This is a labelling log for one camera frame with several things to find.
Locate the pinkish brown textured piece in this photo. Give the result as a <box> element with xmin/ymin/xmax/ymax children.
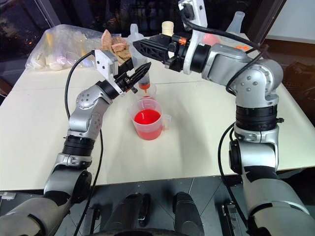
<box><xmin>101</xmin><ymin>29</ymin><xmax>114</xmax><ymax>51</ymax></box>

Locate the clear measuring cup red liquid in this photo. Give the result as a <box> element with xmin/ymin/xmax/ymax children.
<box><xmin>128</xmin><ymin>97</ymin><xmax>172</xmax><ymax>141</ymax></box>

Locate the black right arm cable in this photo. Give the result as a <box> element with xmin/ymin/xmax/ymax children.
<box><xmin>181</xmin><ymin>2</ymin><xmax>271</xmax><ymax>227</ymax></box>

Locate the black object beside table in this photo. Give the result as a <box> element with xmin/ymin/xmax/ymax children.
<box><xmin>280</xmin><ymin>59</ymin><xmax>315</xmax><ymax>105</ymax></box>

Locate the small clear plastic cup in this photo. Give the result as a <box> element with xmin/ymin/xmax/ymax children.
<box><xmin>139</xmin><ymin>82</ymin><xmax>158</xmax><ymax>101</ymax></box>

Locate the cream plastic cylinder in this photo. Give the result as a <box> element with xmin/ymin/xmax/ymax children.
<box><xmin>161</xmin><ymin>21</ymin><xmax>174</xmax><ymax>36</ymax></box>

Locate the clear plastic bag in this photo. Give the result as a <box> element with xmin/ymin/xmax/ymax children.
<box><xmin>26</xmin><ymin>24</ymin><xmax>104</xmax><ymax>72</ymax></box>

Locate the pink round object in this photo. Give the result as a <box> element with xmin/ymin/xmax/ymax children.
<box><xmin>203</xmin><ymin>33</ymin><xmax>220</xmax><ymax>46</ymax></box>

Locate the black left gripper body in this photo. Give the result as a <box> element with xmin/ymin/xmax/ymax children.
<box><xmin>113</xmin><ymin>70</ymin><xmax>138</xmax><ymax>94</ymax></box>

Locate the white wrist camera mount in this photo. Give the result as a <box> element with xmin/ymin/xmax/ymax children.
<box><xmin>177</xmin><ymin>0</ymin><xmax>209</xmax><ymax>76</ymax></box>
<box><xmin>94</xmin><ymin>50</ymin><xmax>124</xmax><ymax>95</ymax></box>

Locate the dark rounded shape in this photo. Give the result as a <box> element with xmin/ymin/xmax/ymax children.
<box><xmin>173</xmin><ymin>191</ymin><xmax>205</xmax><ymax>236</ymax></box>

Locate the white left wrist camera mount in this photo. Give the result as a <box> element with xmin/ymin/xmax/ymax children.
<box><xmin>94</xmin><ymin>50</ymin><xmax>124</xmax><ymax>95</ymax></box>

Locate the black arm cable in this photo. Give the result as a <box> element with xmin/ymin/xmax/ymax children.
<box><xmin>181</xmin><ymin>2</ymin><xmax>271</xmax><ymax>227</ymax></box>
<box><xmin>64</xmin><ymin>51</ymin><xmax>104</xmax><ymax>236</ymax></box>

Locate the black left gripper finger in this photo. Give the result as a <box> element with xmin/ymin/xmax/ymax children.
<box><xmin>129</xmin><ymin>62</ymin><xmax>152</xmax><ymax>83</ymax></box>
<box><xmin>118</xmin><ymin>58</ymin><xmax>135</xmax><ymax>73</ymax></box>

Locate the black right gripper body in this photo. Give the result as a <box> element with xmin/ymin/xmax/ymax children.
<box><xmin>164</xmin><ymin>34</ymin><xmax>191</xmax><ymax>72</ymax></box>

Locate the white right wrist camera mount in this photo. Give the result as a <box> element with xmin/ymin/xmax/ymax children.
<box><xmin>177</xmin><ymin>0</ymin><xmax>209</xmax><ymax>76</ymax></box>

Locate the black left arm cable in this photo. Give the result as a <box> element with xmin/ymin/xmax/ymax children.
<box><xmin>64</xmin><ymin>51</ymin><xmax>104</xmax><ymax>236</ymax></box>

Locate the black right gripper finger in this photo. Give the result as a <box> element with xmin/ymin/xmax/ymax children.
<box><xmin>132</xmin><ymin>40</ymin><xmax>171</xmax><ymax>63</ymax></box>
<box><xmin>149</xmin><ymin>34</ymin><xmax>173</xmax><ymax>42</ymax></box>

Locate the translucent conical flask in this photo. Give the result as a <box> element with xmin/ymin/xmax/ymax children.
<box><xmin>225</xmin><ymin>11</ymin><xmax>246</xmax><ymax>34</ymax></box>

